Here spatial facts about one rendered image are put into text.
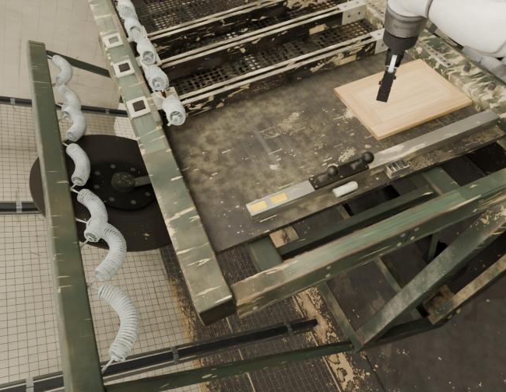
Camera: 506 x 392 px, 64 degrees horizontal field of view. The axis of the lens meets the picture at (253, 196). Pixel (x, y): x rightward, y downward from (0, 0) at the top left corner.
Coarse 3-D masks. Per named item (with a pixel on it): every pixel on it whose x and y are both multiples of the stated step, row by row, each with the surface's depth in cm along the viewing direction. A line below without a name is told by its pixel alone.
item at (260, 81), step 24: (336, 48) 169; (360, 48) 169; (384, 48) 175; (144, 72) 141; (264, 72) 163; (288, 72) 163; (312, 72) 169; (144, 96) 154; (192, 96) 158; (216, 96) 158; (240, 96) 163
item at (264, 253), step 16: (144, 0) 237; (160, 0) 240; (416, 176) 141; (432, 176) 137; (448, 176) 136; (416, 192) 135; (432, 192) 135; (384, 208) 133; (400, 208) 135; (336, 224) 130; (352, 224) 130; (368, 224) 134; (256, 240) 127; (304, 240) 128; (320, 240) 128; (256, 256) 124; (272, 256) 123; (288, 256) 128
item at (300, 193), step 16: (448, 128) 139; (464, 128) 139; (480, 128) 141; (400, 144) 137; (416, 144) 136; (432, 144) 136; (384, 160) 133; (352, 176) 130; (368, 176) 134; (288, 192) 128; (304, 192) 128; (320, 192) 130; (272, 208) 126
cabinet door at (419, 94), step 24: (384, 72) 164; (408, 72) 163; (432, 72) 162; (360, 96) 157; (408, 96) 154; (432, 96) 153; (456, 96) 152; (360, 120) 150; (384, 120) 148; (408, 120) 146
